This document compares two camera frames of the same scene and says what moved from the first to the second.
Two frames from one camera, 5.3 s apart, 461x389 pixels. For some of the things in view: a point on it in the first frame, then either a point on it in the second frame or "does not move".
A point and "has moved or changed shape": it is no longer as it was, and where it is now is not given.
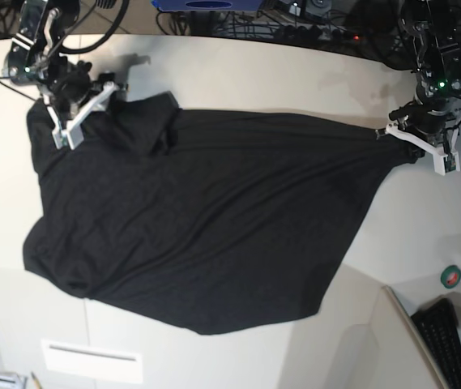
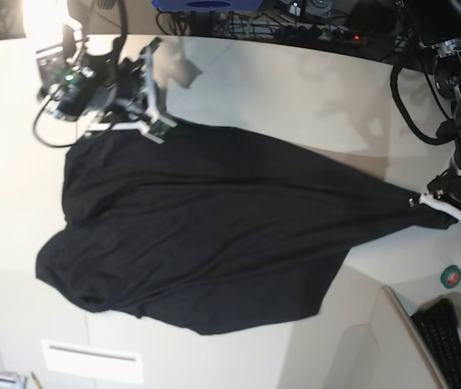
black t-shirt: x=206 y=220 has moved or changed shape
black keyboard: x=438 y=320 does not move
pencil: x=37 y=384 does not move
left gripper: x=71 y=93 -> x=132 y=104
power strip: x=315 y=32 does not move
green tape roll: x=450 y=276 does not move
